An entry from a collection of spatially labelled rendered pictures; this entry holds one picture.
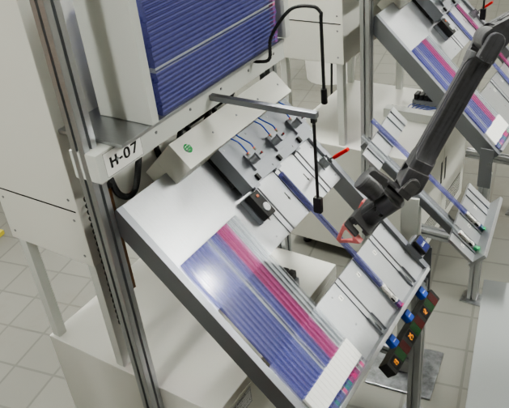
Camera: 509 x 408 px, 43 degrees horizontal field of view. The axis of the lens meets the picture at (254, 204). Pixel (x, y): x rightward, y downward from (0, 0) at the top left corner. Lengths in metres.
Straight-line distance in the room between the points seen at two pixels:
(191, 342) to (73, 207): 0.60
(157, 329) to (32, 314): 1.31
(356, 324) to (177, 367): 0.53
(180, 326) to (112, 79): 0.88
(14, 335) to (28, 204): 1.50
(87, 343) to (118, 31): 1.04
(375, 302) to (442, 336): 1.05
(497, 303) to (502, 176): 1.89
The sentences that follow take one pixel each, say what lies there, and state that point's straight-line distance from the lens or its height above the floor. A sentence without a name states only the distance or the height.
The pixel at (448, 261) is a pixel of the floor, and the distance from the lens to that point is 3.26.
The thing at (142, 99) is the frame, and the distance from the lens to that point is 1.45.
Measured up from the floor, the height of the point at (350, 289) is 0.82.
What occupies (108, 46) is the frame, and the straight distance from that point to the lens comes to 1.45.
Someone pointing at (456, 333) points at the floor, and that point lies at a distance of 2.90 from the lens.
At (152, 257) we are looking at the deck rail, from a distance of 1.53.
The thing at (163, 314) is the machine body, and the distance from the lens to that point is 2.11.
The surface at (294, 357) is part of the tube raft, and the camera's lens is 1.61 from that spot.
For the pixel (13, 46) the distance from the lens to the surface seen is 1.52.
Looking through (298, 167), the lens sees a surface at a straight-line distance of 1.89.
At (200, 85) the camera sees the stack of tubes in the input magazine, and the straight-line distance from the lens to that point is 1.59.
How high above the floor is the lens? 2.00
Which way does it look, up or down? 33 degrees down
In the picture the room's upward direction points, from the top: 7 degrees counter-clockwise
